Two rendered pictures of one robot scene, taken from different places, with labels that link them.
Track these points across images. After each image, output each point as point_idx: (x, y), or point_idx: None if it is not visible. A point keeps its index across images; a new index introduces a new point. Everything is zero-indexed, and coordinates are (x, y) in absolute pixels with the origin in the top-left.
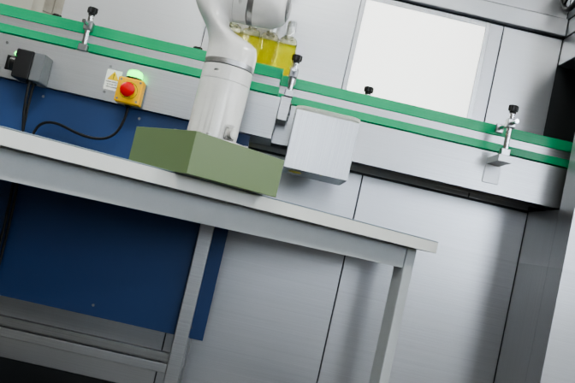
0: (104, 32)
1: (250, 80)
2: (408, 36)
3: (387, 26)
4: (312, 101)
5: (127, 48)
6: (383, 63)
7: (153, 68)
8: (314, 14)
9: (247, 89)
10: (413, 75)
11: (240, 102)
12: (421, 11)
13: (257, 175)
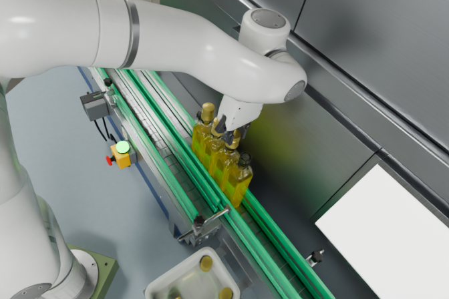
0: (118, 99)
1: (51, 291)
2: (419, 247)
3: (391, 213)
4: (241, 235)
5: (128, 117)
6: (365, 239)
7: (136, 143)
8: (304, 137)
9: (51, 293)
10: (399, 281)
11: (49, 297)
12: None
13: None
